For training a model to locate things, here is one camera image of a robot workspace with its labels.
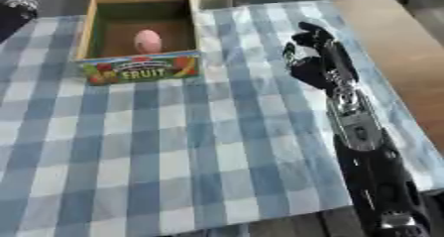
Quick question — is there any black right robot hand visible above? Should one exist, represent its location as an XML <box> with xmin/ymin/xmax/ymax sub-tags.
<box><xmin>280</xmin><ymin>21</ymin><xmax>361</xmax><ymax>97</ymax></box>

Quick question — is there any tan cardboard box green inside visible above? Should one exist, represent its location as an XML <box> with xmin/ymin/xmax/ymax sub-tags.
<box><xmin>74</xmin><ymin>0</ymin><xmax>205</xmax><ymax>86</ymax></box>

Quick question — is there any pink toy peach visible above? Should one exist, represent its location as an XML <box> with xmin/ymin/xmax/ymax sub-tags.
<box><xmin>132</xmin><ymin>29</ymin><xmax>166</xmax><ymax>55</ymax></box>

